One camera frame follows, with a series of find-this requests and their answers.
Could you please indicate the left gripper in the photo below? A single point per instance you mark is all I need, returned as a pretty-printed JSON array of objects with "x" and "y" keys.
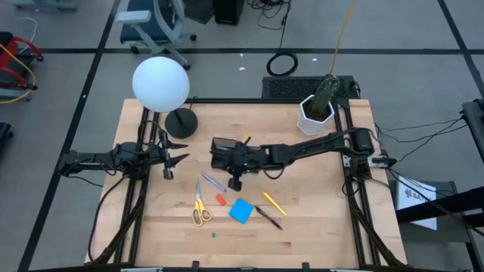
[{"x": 167, "y": 158}]

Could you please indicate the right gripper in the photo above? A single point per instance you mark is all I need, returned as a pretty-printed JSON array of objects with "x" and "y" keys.
[{"x": 246, "y": 158}]

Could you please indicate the purple pen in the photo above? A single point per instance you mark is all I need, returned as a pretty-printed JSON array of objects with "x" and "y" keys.
[{"x": 213, "y": 181}]

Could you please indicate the red eraser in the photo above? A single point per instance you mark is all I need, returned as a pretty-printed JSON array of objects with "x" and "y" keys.
[{"x": 221, "y": 199}]

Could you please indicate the yellow pen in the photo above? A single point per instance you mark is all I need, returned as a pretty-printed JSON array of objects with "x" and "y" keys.
[{"x": 273, "y": 203}]

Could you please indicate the blue sticky note pad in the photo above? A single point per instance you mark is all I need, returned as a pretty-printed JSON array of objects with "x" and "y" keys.
[{"x": 241, "y": 211}]

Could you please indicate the black pen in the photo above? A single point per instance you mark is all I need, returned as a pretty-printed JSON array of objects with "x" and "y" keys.
[{"x": 268, "y": 218}]

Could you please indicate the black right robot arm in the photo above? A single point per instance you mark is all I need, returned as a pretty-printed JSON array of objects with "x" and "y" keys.
[{"x": 302, "y": 151}]

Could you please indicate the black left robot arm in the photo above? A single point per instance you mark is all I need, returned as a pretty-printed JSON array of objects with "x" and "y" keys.
[{"x": 94, "y": 156}]

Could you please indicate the black mesh desk organizer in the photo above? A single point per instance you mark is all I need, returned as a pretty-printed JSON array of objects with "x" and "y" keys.
[{"x": 219, "y": 158}]

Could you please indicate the grey and blue office chair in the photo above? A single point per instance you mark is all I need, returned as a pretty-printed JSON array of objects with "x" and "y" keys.
[{"x": 151, "y": 34}]

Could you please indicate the white globe table lamp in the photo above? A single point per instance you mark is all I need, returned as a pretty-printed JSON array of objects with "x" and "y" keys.
[{"x": 160, "y": 85}]

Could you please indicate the white hexagonal plant pot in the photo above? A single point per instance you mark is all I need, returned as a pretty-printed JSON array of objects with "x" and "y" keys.
[{"x": 304, "y": 113}]

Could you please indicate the black perforated panel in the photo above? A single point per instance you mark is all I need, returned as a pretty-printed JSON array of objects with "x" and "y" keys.
[{"x": 287, "y": 87}]

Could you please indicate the green cactus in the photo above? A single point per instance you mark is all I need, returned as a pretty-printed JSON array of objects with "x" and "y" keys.
[{"x": 325, "y": 94}]

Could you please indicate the black table edge clip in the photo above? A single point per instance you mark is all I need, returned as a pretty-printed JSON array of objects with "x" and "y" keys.
[
  {"x": 306, "y": 265},
  {"x": 195, "y": 264}
]

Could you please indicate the black computer tower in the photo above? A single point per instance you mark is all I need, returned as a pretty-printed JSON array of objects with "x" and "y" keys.
[{"x": 228, "y": 11}]

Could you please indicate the black caster base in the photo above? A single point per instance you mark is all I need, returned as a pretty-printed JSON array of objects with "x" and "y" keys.
[{"x": 4, "y": 132}]

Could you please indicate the white paper sign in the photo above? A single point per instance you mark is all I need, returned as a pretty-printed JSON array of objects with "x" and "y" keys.
[{"x": 419, "y": 211}]

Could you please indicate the red and black cart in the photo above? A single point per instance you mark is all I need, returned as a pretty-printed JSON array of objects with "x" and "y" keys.
[{"x": 9, "y": 49}]

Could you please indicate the grey desk foot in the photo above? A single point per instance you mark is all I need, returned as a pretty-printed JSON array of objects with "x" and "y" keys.
[{"x": 45, "y": 5}]

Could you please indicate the black beam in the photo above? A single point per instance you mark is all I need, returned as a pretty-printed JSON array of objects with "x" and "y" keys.
[{"x": 453, "y": 202}]

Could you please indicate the grey side table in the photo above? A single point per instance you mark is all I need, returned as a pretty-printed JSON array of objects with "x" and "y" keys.
[{"x": 453, "y": 236}]

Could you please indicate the black aluminium table frame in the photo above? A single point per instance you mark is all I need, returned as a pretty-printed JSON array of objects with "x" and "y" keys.
[{"x": 264, "y": 101}]

